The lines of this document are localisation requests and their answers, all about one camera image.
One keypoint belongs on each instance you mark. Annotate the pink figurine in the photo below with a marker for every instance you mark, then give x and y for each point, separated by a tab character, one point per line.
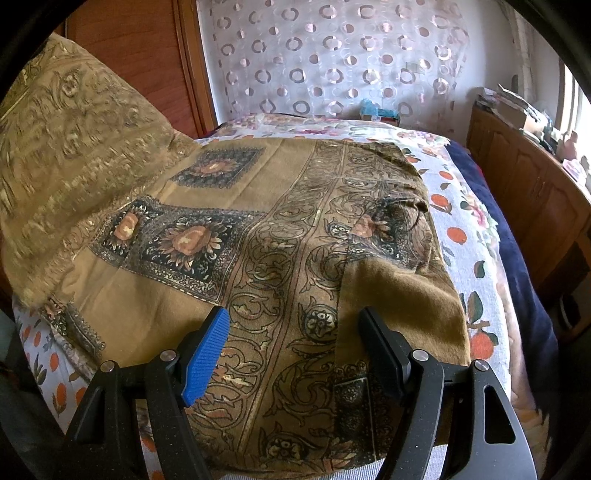
570	145

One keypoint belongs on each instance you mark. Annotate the brown patterned garment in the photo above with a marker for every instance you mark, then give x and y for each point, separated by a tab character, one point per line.
258	240

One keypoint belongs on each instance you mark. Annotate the blue tissue box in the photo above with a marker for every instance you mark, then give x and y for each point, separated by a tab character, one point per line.
376	110

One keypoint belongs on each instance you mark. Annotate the window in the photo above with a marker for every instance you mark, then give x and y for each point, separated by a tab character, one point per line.
575	92

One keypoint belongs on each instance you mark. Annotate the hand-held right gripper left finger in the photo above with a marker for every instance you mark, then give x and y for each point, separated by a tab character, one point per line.
205	360

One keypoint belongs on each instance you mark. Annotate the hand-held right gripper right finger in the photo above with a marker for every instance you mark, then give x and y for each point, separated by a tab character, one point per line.
383	350

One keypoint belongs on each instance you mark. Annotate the navy blue blanket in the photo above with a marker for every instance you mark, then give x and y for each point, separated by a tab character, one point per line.
512	258

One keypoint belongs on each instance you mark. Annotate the sheer circle-patterned curtain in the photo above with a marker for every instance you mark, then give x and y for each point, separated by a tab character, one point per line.
332	55

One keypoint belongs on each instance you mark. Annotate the beige patterned drape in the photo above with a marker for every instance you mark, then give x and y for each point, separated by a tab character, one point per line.
519	50

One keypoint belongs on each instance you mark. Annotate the wooden side cabinet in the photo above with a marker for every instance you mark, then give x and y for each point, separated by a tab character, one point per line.
531	184

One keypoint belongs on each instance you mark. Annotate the floral bed sheet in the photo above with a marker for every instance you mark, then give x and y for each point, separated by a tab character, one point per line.
461	221

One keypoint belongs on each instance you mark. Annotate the stack of books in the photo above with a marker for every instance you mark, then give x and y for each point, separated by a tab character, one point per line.
512	106

